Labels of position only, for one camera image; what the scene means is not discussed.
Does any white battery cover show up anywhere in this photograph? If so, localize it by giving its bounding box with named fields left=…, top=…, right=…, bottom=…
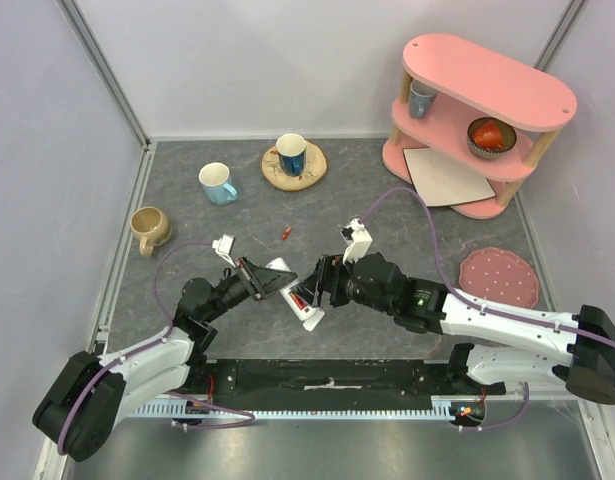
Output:
left=303, top=308, right=325, bottom=332

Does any dark blue mug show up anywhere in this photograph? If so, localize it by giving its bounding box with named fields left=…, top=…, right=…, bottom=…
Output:
left=276, top=133, right=307, bottom=177

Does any pink dotted plate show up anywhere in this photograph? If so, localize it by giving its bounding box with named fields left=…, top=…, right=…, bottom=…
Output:
left=459, top=247, right=539, bottom=309

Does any purple cable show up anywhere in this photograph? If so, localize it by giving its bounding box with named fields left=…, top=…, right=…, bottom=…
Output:
left=56, top=241, right=257, bottom=456
left=361, top=186, right=615, bottom=434

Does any light blue mug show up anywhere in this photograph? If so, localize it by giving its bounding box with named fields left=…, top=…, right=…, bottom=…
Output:
left=198, top=162, right=238, bottom=206

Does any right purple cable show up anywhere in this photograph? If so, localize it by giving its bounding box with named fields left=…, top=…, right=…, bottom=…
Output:
left=361, top=186, right=615, bottom=434

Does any white square plate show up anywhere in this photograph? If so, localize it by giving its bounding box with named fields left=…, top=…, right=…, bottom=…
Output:
left=403, top=148, right=495, bottom=207

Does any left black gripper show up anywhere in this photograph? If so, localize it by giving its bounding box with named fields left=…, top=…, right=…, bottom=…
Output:
left=203, top=254, right=297, bottom=322

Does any beige mug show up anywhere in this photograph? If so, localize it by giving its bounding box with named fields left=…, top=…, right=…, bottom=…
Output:
left=130, top=206, right=172, bottom=257

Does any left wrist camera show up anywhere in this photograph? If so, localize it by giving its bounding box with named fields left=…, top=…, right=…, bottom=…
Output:
left=212, top=234, right=236, bottom=267

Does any beige floral plate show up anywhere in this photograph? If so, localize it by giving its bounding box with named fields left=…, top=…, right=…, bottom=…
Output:
left=261, top=140, right=328, bottom=192

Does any dark patterned bowl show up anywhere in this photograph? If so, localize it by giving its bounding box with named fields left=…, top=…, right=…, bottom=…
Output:
left=467, top=117, right=518, bottom=160

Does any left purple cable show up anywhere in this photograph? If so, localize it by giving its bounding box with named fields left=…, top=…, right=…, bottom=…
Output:
left=56, top=241, right=257, bottom=456

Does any blue-white cable duct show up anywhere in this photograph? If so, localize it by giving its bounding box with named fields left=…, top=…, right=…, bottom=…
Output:
left=126, top=397, right=488, bottom=419

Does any red cup in bowl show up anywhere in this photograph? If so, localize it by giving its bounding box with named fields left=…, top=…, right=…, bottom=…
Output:
left=471, top=120, right=504, bottom=151

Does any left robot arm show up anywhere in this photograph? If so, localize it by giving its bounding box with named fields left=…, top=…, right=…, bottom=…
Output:
left=32, top=257, right=298, bottom=462

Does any red orange battery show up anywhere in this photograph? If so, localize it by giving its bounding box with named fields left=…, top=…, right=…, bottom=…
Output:
left=281, top=226, right=292, bottom=241

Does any pink three-tier shelf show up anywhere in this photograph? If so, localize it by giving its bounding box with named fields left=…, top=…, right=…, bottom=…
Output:
left=382, top=33, right=577, bottom=220

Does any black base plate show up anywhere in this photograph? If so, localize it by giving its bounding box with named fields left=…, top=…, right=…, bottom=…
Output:
left=178, top=359, right=506, bottom=412

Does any white remote control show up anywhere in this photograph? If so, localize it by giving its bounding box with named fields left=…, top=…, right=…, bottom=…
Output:
left=280, top=280, right=325, bottom=331

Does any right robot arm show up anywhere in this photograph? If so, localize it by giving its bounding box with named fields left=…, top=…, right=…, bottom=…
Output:
left=295, top=253, right=615, bottom=405

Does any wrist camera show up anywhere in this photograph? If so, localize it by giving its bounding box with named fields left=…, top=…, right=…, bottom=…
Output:
left=341, top=218, right=373, bottom=263
left=212, top=234, right=236, bottom=267

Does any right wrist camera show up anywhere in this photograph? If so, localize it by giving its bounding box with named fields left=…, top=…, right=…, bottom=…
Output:
left=341, top=218, right=373, bottom=263

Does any grey-blue mug on shelf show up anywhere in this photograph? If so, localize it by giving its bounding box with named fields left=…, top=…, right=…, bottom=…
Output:
left=408, top=80, right=437, bottom=119

